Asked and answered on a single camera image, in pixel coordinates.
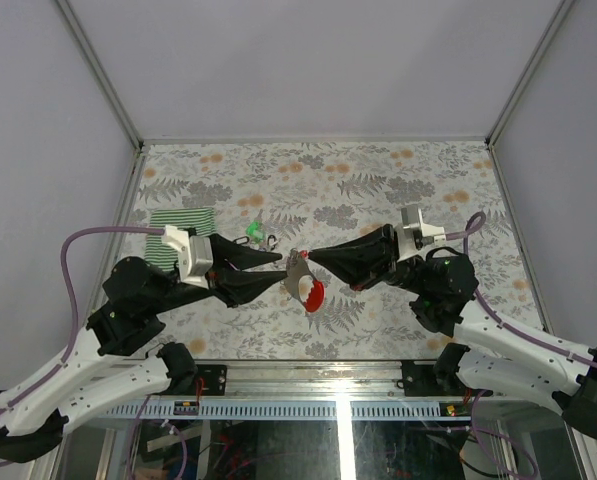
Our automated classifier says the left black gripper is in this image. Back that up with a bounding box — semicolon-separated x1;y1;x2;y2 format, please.
153;236;292;316

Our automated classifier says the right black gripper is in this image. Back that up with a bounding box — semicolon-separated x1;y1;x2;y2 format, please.
309;223;431;297

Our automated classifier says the red handled metal key tool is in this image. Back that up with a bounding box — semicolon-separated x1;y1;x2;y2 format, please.
284;249;325;314

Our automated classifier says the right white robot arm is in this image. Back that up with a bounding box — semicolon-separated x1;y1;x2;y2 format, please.
308;221;597;440

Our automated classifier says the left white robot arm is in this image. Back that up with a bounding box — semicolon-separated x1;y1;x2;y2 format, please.
0;225;287;467

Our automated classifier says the silver keys bunch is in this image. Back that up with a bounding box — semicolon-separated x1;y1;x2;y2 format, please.
234;235;279;252

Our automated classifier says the green key tag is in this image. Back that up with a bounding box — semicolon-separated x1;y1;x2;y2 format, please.
245;221;266;243

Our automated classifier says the green striped cloth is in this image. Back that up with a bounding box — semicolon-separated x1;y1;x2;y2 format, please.
144;208;216;271

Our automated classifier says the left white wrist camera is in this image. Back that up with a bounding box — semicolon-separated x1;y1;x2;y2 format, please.
161;225;213;290

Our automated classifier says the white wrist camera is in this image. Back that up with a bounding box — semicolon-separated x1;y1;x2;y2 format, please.
395;204;446;261
161;225;213;290

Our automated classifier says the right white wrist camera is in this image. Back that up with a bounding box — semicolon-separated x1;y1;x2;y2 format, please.
395;204;446;261

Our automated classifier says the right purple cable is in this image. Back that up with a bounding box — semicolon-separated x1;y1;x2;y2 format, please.
442;211;597;379

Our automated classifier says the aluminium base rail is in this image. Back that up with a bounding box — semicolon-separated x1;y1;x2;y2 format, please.
106;360;472;421

